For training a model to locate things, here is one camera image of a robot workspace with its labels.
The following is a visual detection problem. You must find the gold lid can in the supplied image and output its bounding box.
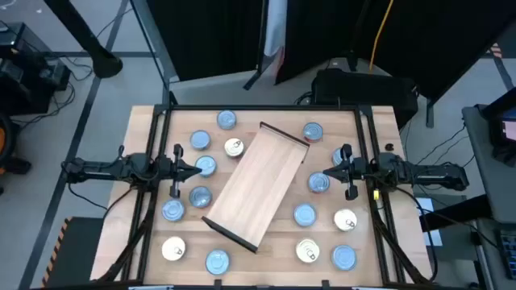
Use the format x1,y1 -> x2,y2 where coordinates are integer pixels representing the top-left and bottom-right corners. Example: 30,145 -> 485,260
223,137 -> 245,159
333,208 -> 358,233
295,238 -> 321,264
161,236 -> 187,262

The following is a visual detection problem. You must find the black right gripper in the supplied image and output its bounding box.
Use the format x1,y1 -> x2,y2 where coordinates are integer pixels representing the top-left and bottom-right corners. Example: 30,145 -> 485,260
322,143 -> 370,201

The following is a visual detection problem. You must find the black equipment case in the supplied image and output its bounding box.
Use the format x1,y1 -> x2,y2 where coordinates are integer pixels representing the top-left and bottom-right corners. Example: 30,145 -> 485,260
311,67 -> 420,131

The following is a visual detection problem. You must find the black monitor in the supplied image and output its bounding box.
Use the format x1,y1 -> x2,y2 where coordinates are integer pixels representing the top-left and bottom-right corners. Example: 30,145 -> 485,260
481,86 -> 516,167

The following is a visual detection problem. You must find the green label tuna can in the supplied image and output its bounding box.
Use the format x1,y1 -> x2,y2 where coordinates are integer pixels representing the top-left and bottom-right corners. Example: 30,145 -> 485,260
189,129 -> 212,151

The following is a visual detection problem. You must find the grey metal post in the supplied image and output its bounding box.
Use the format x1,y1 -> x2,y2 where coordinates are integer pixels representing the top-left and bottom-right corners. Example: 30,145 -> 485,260
129,0 -> 179,106

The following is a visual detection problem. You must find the white fabric banner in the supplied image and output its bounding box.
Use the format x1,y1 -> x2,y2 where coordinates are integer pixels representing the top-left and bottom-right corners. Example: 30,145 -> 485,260
263,0 -> 289,77

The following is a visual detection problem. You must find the grey desk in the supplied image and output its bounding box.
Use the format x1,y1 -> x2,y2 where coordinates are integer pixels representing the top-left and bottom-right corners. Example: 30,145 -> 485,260
461,104 -> 516,225

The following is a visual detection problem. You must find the black curtain stand foot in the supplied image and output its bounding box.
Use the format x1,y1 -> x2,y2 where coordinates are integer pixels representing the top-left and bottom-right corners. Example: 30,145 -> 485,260
243,56 -> 269,91

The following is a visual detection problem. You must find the black pole with round base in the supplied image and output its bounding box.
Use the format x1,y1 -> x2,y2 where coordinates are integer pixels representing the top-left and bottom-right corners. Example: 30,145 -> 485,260
43,0 -> 124,80

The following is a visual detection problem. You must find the black orange floor machine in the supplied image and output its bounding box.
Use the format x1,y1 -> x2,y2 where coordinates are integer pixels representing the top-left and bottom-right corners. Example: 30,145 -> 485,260
0,111 -> 33,194

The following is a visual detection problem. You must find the wooden shelf with black legs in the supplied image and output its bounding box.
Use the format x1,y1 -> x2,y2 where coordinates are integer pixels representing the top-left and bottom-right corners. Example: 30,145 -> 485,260
201,121 -> 311,255

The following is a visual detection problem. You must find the black mat with striped edge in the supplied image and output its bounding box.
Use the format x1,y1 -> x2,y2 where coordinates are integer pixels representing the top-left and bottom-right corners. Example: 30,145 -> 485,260
40,216 -> 104,289

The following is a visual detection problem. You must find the yellow cable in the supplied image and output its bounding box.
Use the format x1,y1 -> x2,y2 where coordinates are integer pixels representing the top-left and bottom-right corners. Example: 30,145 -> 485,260
368,0 -> 395,74

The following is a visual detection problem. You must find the teal yellowfin tuna can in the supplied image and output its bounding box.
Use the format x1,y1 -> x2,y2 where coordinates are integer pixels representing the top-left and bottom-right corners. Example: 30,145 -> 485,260
194,155 -> 218,178

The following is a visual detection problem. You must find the black keyboard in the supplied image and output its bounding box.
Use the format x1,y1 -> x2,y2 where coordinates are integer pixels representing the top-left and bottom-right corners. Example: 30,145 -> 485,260
494,228 -> 516,281

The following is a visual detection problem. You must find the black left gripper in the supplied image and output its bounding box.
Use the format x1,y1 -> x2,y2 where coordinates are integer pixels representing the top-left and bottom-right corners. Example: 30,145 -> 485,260
155,143 -> 203,199

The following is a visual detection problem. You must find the black equipment rack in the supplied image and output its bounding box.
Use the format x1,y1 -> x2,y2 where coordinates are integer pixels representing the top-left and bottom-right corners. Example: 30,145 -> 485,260
0,20 -> 73,116

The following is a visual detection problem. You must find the black curtain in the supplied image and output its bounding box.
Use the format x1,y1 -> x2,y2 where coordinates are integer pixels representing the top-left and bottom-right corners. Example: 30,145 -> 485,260
145,0 -> 269,81
275,0 -> 516,102

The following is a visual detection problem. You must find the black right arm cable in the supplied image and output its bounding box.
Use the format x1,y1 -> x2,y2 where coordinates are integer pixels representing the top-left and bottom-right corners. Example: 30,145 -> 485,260
372,175 -> 440,284

